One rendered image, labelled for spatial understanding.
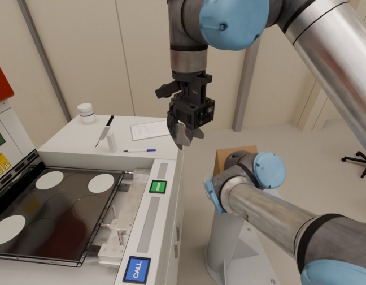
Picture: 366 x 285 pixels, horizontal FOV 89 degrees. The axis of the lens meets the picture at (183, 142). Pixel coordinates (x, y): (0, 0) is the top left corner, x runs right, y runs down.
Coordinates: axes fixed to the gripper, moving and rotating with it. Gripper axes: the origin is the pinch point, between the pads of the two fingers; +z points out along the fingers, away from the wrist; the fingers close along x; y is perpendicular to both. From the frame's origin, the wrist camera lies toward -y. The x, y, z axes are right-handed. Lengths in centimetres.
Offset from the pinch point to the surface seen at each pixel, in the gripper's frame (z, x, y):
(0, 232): 27, -51, -31
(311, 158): 119, 200, 8
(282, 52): 17, 227, -71
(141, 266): 20.6, -23.3, 10.2
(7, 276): 35, -53, -21
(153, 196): 21.2, -8.8, -5.3
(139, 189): 29.0, -8.1, -17.5
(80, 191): 26.8, -26.4, -30.4
